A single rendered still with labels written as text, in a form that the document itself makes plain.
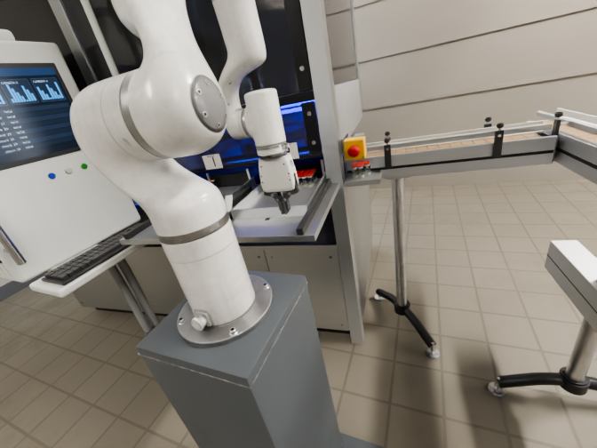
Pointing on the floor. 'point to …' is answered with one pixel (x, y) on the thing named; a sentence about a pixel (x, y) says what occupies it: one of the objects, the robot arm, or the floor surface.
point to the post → (332, 155)
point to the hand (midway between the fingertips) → (284, 206)
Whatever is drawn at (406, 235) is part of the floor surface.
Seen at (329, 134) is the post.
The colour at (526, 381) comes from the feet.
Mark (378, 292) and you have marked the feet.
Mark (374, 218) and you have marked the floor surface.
